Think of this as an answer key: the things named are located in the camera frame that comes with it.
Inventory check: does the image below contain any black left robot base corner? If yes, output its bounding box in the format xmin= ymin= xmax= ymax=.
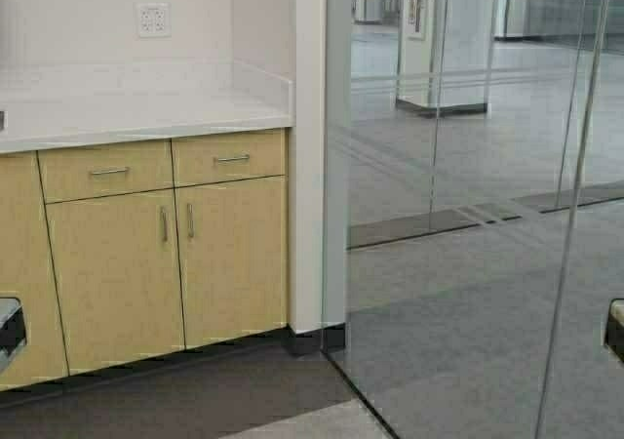
xmin=1 ymin=298 xmax=27 ymax=372

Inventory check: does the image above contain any black right robot base corner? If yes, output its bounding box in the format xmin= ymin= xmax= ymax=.
xmin=604 ymin=299 xmax=623 ymax=361

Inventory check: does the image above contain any right wooden cabinet door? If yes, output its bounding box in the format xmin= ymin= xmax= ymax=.
xmin=175 ymin=177 xmax=288 ymax=348

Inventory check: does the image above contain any wooden cabinet door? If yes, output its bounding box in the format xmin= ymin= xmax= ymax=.
xmin=47 ymin=190 xmax=184 ymax=375
xmin=175 ymin=177 xmax=288 ymax=348

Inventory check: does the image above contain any right wooden drawer front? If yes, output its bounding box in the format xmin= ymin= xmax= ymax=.
xmin=172 ymin=129 xmax=287 ymax=186

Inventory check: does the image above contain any wooden drawer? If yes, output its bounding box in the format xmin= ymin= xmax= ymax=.
xmin=39 ymin=140 xmax=173 ymax=203
xmin=172 ymin=129 xmax=287 ymax=186

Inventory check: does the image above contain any glass partition door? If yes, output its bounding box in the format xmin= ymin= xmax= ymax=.
xmin=324 ymin=0 xmax=623 ymax=438

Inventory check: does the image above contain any left wooden cabinet door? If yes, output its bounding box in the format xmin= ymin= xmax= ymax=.
xmin=47 ymin=190 xmax=184 ymax=375

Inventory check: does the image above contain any white building column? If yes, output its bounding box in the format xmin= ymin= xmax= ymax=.
xmin=396 ymin=0 xmax=498 ymax=118

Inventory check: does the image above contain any left wooden drawer front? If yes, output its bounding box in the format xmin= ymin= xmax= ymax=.
xmin=39 ymin=140 xmax=173 ymax=203

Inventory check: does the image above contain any right drawer metal handle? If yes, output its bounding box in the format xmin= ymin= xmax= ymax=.
xmin=214 ymin=154 xmax=251 ymax=164

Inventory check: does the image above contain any drawer metal handle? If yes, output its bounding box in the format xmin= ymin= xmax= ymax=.
xmin=214 ymin=154 xmax=251 ymax=164
xmin=89 ymin=167 xmax=131 ymax=177

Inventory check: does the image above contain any right door metal handle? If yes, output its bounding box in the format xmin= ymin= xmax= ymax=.
xmin=186 ymin=203 xmax=195 ymax=239

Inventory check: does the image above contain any door metal handle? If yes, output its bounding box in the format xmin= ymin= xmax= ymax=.
xmin=186 ymin=203 xmax=195 ymax=239
xmin=159 ymin=206 xmax=169 ymax=243

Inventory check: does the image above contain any left door metal handle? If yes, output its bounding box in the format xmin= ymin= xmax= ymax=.
xmin=159 ymin=206 xmax=169 ymax=243

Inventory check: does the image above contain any left drawer metal handle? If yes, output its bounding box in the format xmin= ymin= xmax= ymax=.
xmin=89 ymin=167 xmax=131 ymax=177

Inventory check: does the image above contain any white wall power outlet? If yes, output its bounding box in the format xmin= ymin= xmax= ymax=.
xmin=136 ymin=3 xmax=171 ymax=38

